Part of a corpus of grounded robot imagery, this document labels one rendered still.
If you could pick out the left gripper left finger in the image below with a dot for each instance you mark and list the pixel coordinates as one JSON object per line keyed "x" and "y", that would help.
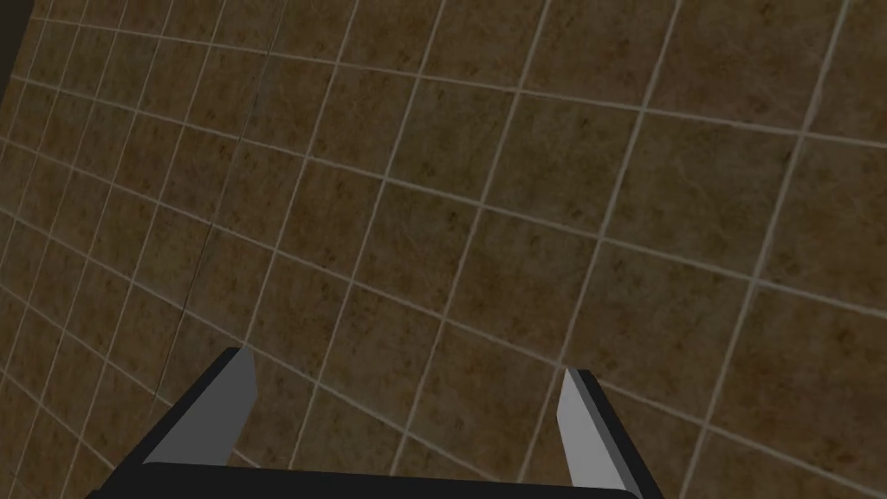
{"x": 208, "y": 416}

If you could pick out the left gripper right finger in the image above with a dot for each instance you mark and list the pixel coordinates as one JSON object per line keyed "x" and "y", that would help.
{"x": 596, "y": 436}

